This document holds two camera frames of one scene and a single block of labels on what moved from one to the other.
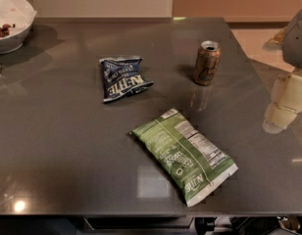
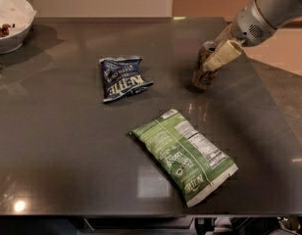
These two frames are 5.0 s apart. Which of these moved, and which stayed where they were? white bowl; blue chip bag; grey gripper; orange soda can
Moved: grey gripper
Stayed: orange soda can; blue chip bag; white bowl
